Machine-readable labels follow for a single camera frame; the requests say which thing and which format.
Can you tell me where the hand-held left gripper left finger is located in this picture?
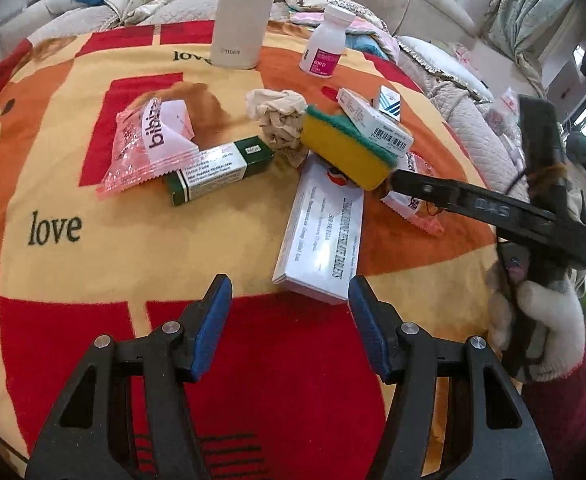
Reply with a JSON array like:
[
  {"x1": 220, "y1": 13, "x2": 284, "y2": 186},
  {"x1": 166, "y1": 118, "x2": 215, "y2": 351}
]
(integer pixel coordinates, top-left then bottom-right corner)
[{"x1": 25, "y1": 274, "x2": 234, "y2": 480}]

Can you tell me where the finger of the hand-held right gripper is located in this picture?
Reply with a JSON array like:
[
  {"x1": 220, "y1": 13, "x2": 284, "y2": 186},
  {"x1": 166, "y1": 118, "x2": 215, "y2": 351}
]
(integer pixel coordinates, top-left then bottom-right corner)
[{"x1": 388, "y1": 170, "x2": 469, "y2": 218}]

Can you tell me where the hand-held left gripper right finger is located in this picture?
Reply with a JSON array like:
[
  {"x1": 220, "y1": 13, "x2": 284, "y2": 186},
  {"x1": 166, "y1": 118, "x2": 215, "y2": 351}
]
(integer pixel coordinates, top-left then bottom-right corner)
[{"x1": 348, "y1": 275, "x2": 554, "y2": 480}]

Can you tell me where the small white medicine box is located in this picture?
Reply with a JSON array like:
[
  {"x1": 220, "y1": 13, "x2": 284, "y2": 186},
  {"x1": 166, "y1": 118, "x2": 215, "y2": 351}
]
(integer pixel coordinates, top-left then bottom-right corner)
[{"x1": 335, "y1": 85, "x2": 415, "y2": 157}]

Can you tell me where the green white medicine box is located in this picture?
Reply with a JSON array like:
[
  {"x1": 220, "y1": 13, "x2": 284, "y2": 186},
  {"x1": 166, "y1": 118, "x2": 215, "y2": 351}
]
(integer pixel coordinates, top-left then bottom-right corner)
[{"x1": 165, "y1": 137, "x2": 275, "y2": 207}]

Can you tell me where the person's right forearm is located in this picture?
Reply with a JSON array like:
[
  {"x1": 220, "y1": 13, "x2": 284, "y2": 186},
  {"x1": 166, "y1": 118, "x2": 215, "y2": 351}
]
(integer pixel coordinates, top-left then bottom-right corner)
[{"x1": 523, "y1": 350, "x2": 586, "y2": 461}]

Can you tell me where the person's right hand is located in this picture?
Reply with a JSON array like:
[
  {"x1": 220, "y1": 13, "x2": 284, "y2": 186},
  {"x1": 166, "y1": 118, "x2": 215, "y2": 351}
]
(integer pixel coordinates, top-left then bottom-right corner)
[{"x1": 518, "y1": 279, "x2": 586, "y2": 386}]

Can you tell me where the white red snack wrapper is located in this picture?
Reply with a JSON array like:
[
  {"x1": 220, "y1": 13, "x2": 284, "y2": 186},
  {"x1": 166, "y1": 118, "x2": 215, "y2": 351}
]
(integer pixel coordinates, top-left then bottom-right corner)
[{"x1": 380, "y1": 152, "x2": 446, "y2": 236}]

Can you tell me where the yellow sponge green scrub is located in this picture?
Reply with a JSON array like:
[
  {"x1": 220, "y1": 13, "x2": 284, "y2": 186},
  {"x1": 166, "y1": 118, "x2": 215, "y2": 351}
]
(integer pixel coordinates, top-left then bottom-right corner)
[{"x1": 300, "y1": 104, "x2": 399, "y2": 192}]

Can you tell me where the long white medicine box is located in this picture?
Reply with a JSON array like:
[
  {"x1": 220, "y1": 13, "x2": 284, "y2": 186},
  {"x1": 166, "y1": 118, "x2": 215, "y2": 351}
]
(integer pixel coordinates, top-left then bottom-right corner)
[{"x1": 272, "y1": 152, "x2": 366, "y2": 306}]

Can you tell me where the printed red orange blanket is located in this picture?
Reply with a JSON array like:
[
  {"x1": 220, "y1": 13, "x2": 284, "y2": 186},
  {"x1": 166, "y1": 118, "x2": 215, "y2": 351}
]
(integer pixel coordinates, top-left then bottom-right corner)
[{"x1": 0, "y1": 19, "x2": 504, "y2": 476}]

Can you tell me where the white ruffled pillow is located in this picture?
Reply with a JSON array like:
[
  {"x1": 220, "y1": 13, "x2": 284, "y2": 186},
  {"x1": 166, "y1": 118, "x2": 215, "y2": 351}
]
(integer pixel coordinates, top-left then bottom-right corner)
[{"x1": 398, "y1": 35, "x2": 494, "y2": 103}]

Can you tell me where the crumpled brown paper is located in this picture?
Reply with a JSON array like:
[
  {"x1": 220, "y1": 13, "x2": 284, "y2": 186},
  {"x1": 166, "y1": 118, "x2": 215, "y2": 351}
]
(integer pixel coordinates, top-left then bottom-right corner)
[{"x1": 245, "y1": 88, "x2": 310, "y2": 168}]

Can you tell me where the pink and blue folded towel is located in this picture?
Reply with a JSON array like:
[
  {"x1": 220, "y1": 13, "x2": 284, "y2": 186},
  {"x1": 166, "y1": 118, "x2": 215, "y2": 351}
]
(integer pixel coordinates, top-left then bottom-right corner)
[{"x1": 280, "y1": 0, "x2": 399, "y2": 61}]

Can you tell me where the white pill bottle pink label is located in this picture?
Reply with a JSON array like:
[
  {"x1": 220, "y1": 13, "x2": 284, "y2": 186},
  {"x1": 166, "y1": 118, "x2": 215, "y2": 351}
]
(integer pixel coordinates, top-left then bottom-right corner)
[{"x1": 299, "y1": 2, "x2": 353, "y2": 80}]

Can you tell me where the pink clear snack wrapper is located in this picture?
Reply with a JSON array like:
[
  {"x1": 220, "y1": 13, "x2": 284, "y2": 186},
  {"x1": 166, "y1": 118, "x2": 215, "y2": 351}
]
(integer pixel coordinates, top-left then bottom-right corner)
[{"x1": 96, "y1": 97, "x2": 201, "y2": 197}]

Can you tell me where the teal patterned curtain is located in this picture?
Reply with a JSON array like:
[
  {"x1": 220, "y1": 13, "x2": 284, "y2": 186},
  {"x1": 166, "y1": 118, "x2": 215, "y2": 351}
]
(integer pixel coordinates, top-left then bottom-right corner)
[{"x1": 488, "y1": 0, "x2": 586, "y2": 86}]

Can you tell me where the white thermos bottle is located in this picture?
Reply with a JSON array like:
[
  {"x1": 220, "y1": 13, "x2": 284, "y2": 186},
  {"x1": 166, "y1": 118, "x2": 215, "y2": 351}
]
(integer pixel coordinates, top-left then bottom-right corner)
[{"x1": 209, "y1": 0, "x2": 280, "y2": 70}]

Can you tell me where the beige crumpled garment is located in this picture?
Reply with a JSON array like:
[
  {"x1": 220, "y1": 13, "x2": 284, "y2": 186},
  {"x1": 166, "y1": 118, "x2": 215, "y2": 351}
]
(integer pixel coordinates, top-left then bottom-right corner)
[{"x1": 105, "y1": 0, "x2": 184, "y2": 26}]

